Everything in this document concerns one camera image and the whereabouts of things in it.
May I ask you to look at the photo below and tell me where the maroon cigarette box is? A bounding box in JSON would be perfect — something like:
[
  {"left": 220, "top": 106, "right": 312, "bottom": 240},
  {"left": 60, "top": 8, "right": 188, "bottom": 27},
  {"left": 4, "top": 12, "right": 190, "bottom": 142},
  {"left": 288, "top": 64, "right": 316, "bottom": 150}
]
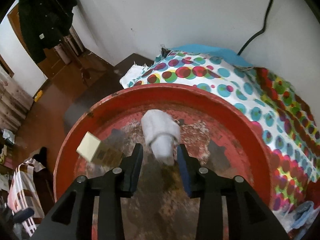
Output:
[{"left": 76, "top": 132, "right": 123, "bottom": 167}]

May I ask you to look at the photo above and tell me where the white sock front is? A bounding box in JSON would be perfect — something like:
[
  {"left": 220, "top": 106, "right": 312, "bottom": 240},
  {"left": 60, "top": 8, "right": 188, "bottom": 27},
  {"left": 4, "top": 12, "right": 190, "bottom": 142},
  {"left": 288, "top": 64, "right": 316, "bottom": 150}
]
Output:
[{"left": 140, "top": 109, "right": 181, "bottom": 166}]

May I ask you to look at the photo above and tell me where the light blue sock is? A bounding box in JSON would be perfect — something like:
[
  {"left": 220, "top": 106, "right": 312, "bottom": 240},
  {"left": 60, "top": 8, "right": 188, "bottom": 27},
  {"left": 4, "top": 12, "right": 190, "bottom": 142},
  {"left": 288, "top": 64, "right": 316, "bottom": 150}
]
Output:
[{"left": 292, "top": 200, "right": 314, "bottom": 229}]

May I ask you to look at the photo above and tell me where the round red tray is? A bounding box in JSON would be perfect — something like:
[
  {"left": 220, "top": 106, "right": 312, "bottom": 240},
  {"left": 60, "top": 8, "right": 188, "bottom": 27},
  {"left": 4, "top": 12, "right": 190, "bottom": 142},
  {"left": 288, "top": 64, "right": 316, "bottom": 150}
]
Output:
[{"left": 54, "top": 84, "right": 272, "bottom": 239}]

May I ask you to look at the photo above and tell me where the dark side table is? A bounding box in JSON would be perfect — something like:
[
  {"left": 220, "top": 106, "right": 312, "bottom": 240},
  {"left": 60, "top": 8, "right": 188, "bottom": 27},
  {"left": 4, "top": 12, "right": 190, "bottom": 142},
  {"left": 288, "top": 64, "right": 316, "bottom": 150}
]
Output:
[{"left": 63, "top": 53, "right": 153, "bottom": 133}]

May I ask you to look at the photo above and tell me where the polka dot tablecloth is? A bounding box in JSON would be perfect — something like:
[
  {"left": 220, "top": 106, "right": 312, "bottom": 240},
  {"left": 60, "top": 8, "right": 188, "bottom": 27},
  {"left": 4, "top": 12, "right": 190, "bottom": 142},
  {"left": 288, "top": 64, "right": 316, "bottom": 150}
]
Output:
[{"left": 120, "top": 44, "right": 319, "bottom": 239}]

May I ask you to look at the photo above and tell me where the wooden door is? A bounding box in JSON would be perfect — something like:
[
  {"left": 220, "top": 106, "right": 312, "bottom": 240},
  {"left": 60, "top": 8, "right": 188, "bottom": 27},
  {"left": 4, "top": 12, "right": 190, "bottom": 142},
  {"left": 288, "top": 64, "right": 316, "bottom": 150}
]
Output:
[{"left": 7, "top": 5, "right": 66, "bottom": 80}]

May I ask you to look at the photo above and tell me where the black hanging jacket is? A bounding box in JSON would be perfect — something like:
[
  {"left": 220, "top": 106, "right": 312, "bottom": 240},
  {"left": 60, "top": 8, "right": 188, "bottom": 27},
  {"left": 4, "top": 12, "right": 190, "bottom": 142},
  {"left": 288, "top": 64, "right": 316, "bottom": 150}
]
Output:
[{"left": 18, "top": 0, "right": 77, "bottom": 49}]

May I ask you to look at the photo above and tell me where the black monitor cable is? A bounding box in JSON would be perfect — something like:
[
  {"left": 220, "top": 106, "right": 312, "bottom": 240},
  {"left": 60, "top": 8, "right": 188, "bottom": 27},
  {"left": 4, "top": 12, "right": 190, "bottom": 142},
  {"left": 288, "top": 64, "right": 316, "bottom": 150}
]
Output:
[{"left": 236, "top": 0, "right": 281, "bottom": 56}]

